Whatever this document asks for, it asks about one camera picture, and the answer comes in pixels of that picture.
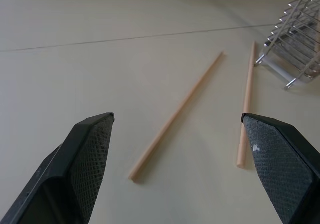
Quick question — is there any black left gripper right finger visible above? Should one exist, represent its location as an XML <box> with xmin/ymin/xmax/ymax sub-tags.
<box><xmin>240</xmin><ymin>112</ymin><xmax>320</xmax><ymax>224</ymax></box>

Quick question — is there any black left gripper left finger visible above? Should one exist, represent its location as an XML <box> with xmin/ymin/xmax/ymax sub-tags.
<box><xmin>0</xmin><ymin>112</ymin><xmax>116</xmax><ymax>224</ymax></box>

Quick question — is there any light wooden chopstick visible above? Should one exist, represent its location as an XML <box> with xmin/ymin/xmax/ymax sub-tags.
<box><xmin>236</xmin><ymin>41</ymin><xmax>256</xmax><ymax>169</ymax></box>
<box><xmin>128</xmin><ymin>50</ymin><xmax>225</xmax><ymax>185</ymax></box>

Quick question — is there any silver wire cutlery rack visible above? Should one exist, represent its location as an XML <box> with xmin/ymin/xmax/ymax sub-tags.
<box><xmin>254</xmin><ymin>0</ymin><xmax>320</xmax><ymax>90</ymax></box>

